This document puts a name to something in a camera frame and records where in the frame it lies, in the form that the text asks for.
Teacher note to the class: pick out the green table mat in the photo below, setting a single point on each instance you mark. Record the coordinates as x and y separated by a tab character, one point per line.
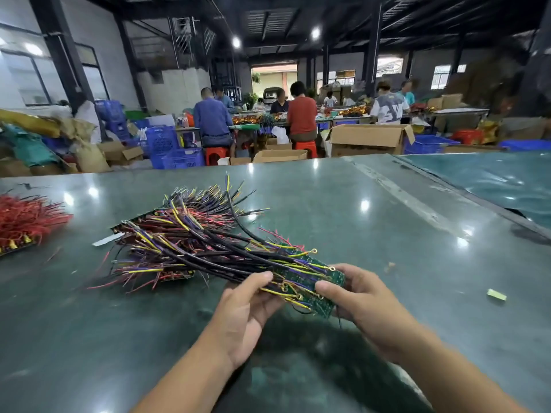
490	180

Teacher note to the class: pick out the small yellow-green scrap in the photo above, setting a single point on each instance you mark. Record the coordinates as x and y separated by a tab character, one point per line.
496	295

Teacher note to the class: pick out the flat cardboard box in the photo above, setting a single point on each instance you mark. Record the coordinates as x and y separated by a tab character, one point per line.
280	156

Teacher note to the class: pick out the yellow bag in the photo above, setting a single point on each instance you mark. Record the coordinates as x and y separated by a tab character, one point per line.
30	122

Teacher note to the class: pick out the person's right hand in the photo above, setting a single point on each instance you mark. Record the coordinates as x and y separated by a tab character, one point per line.
370	309

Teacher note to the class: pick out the stack of blue crates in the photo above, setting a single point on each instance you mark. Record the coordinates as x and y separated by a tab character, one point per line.
112	118

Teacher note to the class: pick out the person's left forearm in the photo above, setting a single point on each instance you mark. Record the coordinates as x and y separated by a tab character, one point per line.
193	376

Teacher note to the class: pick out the teal bag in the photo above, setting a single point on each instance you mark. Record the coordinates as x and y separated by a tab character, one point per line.
30	148

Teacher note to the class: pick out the person's right forearm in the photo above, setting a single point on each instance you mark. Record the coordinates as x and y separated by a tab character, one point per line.
447	374

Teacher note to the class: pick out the person's left thumb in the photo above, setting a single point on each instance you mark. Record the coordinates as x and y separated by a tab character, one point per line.
256	281

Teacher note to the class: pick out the white paper slip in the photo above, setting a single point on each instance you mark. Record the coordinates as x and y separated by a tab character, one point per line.
107	239

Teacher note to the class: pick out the red plastic stool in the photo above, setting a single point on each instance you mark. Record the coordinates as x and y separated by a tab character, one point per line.
306	149
215	155

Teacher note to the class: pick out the blue plastic crate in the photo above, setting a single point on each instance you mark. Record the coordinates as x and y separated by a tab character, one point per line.
426	144
183	159
161	139
527	145

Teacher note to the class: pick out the white van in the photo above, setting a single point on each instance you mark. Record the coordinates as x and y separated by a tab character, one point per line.
270	95

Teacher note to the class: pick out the brown sack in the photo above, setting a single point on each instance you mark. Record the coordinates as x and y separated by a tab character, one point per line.
92	159

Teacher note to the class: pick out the red plastic crate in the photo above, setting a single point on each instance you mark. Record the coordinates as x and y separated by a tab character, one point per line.
467	136

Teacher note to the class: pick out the white work table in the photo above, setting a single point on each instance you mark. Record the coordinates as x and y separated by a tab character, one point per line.
460	111

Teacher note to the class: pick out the person's left hand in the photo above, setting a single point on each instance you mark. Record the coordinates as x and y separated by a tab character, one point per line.
234	318

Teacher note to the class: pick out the large open cardboard box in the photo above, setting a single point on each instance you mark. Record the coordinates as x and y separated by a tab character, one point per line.
366	139

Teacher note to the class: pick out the person's right thumb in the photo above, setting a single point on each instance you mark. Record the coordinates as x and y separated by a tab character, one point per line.
329	290

